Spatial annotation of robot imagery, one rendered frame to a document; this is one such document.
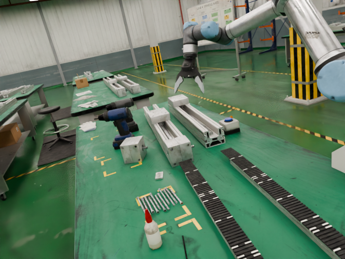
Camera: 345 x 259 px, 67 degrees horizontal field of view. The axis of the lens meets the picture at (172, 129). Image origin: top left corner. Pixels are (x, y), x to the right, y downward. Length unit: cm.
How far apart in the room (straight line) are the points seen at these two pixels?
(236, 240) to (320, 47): 63
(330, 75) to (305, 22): 21
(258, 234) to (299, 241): 10
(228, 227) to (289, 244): 15
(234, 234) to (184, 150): 50
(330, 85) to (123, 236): 76
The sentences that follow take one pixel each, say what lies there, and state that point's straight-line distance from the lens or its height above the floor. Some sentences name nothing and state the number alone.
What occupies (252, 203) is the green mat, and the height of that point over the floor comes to 78.
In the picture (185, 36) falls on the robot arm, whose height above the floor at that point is 129.
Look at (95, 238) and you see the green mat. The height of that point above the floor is 78.
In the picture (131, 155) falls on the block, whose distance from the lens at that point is 125.
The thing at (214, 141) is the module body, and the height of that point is 80.
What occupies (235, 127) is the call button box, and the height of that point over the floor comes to 81.
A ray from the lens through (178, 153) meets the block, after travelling 111.
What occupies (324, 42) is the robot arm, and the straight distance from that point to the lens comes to 96.
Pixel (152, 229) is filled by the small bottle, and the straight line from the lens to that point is 73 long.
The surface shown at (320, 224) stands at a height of 81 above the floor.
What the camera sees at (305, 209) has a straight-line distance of 80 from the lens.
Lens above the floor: 130
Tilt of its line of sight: 19 degrees down
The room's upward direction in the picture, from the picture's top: 12 degrees counter-clockwise
